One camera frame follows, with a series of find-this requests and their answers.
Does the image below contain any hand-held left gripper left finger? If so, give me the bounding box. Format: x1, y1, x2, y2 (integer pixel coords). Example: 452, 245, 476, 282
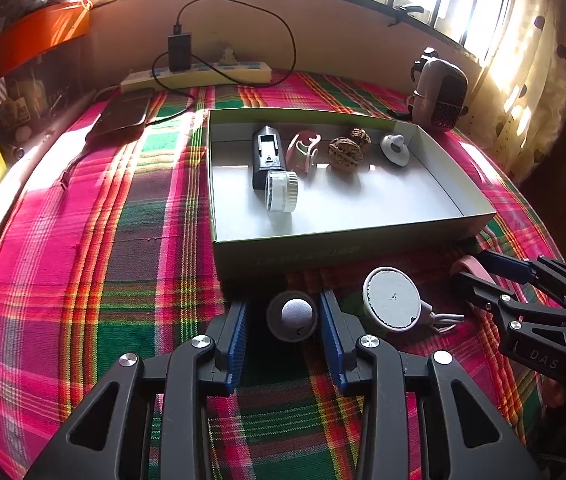
25, 300, 250, 480

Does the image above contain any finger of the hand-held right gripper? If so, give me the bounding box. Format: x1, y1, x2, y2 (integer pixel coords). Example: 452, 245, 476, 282
452, 276, 566, 334
481, 250, 566, 307

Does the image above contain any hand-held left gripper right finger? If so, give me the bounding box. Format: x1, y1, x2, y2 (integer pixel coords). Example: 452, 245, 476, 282
317, 289, 548, 480

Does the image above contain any pink tape dispenser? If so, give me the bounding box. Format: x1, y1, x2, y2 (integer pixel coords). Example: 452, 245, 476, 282
450, 254, 497, 287

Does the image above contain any white ball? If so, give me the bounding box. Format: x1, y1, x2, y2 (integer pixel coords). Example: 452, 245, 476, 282
266, 289, 322, 344

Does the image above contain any green white cardboard box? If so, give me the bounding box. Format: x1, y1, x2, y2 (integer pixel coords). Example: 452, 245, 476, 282
206, 107, 498, 281

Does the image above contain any white ribbed jar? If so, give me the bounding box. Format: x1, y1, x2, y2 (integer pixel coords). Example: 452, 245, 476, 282
266, 169, 299, 215

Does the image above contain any white knobbed cap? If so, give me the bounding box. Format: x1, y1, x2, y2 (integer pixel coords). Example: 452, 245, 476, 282
380, 133, 412, 167

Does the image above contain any large brown walnut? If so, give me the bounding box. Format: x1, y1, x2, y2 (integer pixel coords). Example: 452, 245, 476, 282
327, 137, 364, 172

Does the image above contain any pink plastic clip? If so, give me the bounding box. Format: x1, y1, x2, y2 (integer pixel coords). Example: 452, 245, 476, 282
286, 129, 323, 175

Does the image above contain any person's right hand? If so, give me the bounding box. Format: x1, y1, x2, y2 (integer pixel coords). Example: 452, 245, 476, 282
544, 379, 566, 409

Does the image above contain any round white disc charger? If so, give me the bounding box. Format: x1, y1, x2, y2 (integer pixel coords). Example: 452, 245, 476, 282
362, 265, 465, 335

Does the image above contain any plaid blanket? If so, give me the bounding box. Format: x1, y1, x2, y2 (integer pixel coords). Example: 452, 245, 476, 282
0, 70, 564, 480

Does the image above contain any small grey fan heater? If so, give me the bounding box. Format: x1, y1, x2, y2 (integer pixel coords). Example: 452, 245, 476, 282
387, 46, 470, 133

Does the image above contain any black rectangular device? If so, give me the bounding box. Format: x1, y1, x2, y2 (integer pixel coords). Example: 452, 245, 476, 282
251, 124, 286, 191

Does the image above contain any cream spotted curtain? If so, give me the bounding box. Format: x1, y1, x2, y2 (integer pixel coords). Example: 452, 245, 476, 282
465, 0, 566, 186

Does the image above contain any small brown walnut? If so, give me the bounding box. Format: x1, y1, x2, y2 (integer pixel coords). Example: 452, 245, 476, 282
347, 127, 372, 151

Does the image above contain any white power strip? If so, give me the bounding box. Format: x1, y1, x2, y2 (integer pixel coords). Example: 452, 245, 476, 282
121, 59, 272, 93

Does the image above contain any black charger adapter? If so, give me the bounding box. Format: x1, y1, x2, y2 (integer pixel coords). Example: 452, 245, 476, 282
167, 33, 193, 72

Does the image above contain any black charging cable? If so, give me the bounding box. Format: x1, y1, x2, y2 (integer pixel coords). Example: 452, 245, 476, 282
146, 0, 297, 128

